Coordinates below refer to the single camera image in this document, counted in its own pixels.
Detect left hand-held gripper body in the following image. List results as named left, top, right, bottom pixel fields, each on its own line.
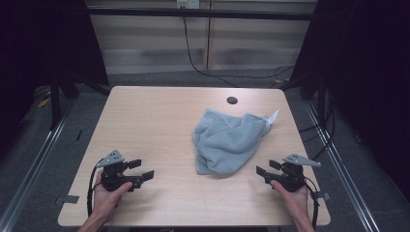
left=96, top=149, right=143, bottom=193

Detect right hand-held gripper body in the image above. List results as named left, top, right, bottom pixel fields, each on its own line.
left=264, top=153, right=322, bottom=193

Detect light blue towel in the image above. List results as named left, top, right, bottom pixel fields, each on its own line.
left=192, top=108, right=280, bottom=176

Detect person's right hand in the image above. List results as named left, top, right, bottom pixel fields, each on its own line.
left=270, top=179, right=310, bottom=222

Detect person's left hand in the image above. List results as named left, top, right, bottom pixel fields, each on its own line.
left=90, top=170, right=133, bottom=223

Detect grey tape strip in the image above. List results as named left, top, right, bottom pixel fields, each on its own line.
left=309, top=190, right=332, bottom=202
left=53, top=194, right=80, bottom=205

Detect black metal stand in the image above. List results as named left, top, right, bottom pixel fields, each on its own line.
left=48, top=75, right=63, bottom=131

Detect black curtain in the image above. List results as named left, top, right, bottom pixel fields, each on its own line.
left=289, top=0, right=410, bottom=202
left=0, top=0, right=110, bottom=159

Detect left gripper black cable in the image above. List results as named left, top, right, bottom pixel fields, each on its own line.
left=86, top=158, right=104, bottom=218

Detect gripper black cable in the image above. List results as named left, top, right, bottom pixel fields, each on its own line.
left=86, top=158, right=104, bottom=218
left=302, top=176, right=321, bottom=230

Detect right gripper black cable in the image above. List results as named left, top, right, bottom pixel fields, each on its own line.
left=302, top=176, right=321, bottom=230

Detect metal floor rail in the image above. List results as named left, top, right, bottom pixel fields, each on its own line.
left=304, top=101, right=382, bottom=232
left=0, top=101, right=79, bottom=232

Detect black floor cables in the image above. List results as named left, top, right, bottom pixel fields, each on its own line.
left=298, top=91, right=337, bottom=161

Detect long black wall cable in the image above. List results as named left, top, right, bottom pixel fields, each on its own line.
left=182, top=7, right=295, bottom=89

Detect black horizontal frame bar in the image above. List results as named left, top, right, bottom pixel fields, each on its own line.
left=86, top=7, right=314, bottom=22

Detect white wall socket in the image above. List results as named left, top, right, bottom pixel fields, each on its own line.
left=176, top=0, right=201, bottom=10

